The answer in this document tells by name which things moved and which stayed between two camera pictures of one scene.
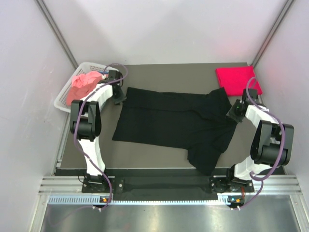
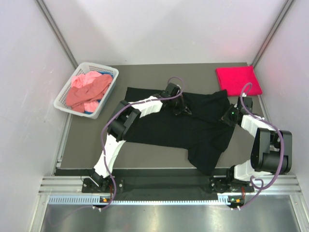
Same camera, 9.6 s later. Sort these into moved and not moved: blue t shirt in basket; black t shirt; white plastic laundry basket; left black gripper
Moved: left black gripper
Not moved: black t shirt; white plastic laundry basket; blue t shirt in basket
